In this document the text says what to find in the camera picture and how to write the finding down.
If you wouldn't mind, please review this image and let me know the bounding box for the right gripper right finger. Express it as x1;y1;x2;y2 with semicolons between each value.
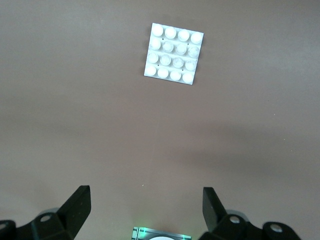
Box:
199;186;301;240

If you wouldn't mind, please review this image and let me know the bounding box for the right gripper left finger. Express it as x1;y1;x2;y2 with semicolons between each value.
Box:
0;185;92;240

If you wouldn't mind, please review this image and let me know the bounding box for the white studded base plate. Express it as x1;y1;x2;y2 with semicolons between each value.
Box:
143;22;206;86

